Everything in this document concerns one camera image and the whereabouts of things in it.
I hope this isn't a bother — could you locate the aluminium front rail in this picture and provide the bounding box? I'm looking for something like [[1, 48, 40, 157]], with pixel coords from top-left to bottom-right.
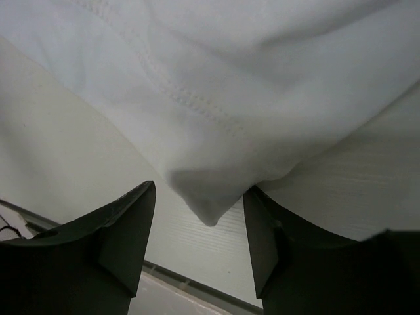
[[1, 200, 263, 314]]

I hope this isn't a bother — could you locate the white skirt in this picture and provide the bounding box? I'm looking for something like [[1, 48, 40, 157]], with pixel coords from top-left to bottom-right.
[[1, 1, 419, 239]]

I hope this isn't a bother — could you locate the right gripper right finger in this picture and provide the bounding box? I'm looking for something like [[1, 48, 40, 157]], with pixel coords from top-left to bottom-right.
[[243, 187, 419, 314]]

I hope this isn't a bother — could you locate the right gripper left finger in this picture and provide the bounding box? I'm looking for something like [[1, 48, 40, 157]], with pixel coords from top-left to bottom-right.
[[1, 182, 156, 314]]

